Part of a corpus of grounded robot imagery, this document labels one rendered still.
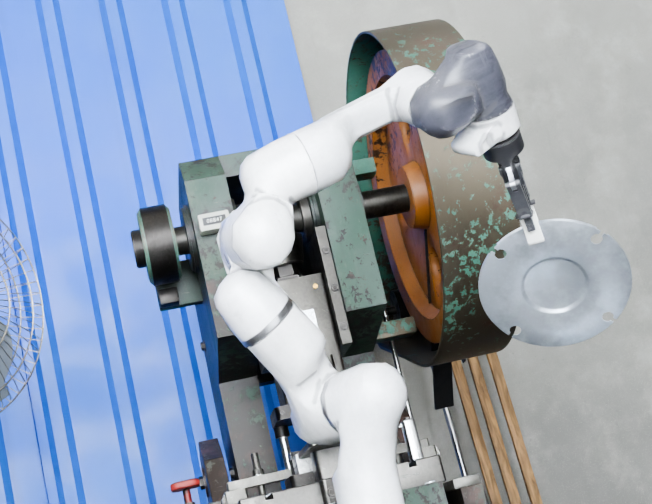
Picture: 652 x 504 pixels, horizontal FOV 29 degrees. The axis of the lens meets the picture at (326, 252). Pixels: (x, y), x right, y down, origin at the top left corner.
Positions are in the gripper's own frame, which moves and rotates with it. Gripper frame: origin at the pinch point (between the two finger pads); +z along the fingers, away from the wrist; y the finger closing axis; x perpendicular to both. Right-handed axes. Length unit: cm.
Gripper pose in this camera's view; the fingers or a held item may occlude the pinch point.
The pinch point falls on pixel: (531, 225)
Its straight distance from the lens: 236.2
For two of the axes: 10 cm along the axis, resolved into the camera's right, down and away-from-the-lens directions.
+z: 3.7, 7.9, 4.9
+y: 0.6, -5.5, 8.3
